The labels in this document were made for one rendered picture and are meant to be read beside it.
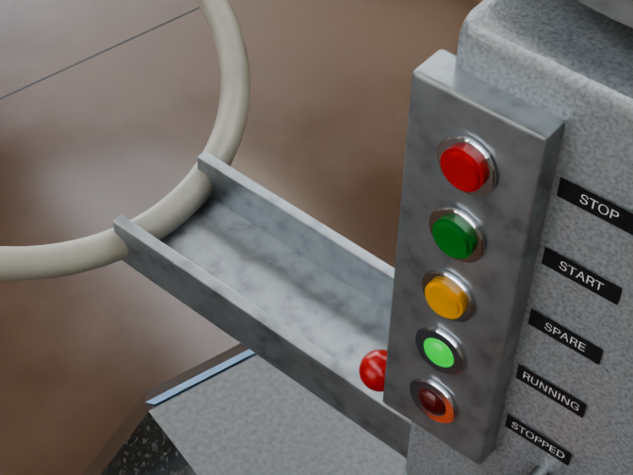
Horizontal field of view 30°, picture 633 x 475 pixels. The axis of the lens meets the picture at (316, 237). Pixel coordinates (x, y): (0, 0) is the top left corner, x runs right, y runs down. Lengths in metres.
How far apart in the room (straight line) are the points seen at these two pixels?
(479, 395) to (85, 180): 2.17
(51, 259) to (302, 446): 0.37
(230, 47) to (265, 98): 1.79
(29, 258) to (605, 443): 0.55
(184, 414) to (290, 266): 0.28
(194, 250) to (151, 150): 1.79
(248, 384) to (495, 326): 0.67
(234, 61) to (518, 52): 0.66
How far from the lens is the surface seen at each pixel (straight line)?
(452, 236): 0.64
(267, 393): 1.31
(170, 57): 3.15
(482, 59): 0.59
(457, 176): 0.61
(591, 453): 0.74
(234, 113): 1.17
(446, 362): 0.72
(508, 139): 0.58
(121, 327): 2.51
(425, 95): 0.60
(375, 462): 1.26
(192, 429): 1.29
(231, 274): 1.08
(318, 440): 1.27
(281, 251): 1.10
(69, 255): 1.06
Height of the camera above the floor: 1.93
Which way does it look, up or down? 47 degrees down
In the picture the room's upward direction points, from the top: 1 degrees clockwise
